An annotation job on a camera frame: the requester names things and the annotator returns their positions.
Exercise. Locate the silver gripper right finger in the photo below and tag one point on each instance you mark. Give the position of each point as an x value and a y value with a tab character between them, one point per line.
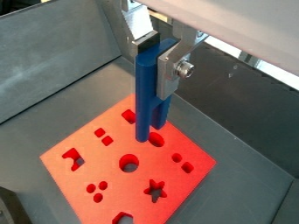
174	65

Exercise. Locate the grey tray bin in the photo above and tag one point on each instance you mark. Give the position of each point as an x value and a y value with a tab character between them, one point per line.
64	71

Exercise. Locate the blue square-circle peg object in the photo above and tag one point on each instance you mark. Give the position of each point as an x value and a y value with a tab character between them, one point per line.
151	109

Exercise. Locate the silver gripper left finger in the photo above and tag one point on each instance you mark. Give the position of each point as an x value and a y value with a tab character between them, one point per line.
142	36

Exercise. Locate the red shape-sorting board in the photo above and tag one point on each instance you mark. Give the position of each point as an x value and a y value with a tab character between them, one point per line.
115	178

